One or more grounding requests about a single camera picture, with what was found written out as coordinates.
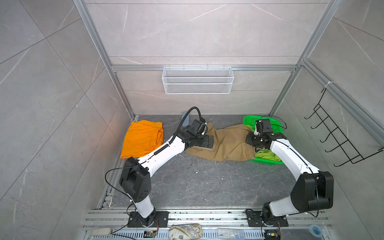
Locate lime green shorts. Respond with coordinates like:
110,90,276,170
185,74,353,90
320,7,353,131
255,148,281,164

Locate khaki brown shorts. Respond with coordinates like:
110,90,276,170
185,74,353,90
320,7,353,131
185,123,256,162

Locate orange shorts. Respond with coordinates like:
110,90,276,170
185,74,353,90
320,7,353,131
121,120,164,159

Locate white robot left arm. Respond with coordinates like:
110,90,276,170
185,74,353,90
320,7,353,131
119,118,214,225

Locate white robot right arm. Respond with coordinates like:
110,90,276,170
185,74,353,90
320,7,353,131
243,116,334,221

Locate green plastic basket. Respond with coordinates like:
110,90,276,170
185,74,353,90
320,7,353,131
243,115,284,165

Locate grey oval case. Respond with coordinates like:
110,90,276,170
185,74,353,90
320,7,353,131
182,111,190,127

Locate patterned pouch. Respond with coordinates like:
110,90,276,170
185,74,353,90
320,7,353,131
168,224,203,240

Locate blue tape roll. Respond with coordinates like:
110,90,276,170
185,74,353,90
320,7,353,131
309,225,323,238

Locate small circuit board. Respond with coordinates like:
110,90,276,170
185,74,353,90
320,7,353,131
143,230,158,239

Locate white power adapter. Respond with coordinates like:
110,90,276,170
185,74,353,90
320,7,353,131
90,228,113,236

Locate white wire mesh basket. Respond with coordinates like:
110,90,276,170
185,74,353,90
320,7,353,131
162,67,235,95

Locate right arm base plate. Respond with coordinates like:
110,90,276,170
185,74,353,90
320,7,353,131
245,209,289,228

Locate black wire hook rack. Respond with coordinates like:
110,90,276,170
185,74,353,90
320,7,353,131
304,88,384,168

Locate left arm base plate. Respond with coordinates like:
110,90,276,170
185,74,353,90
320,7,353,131
128,211,169,228

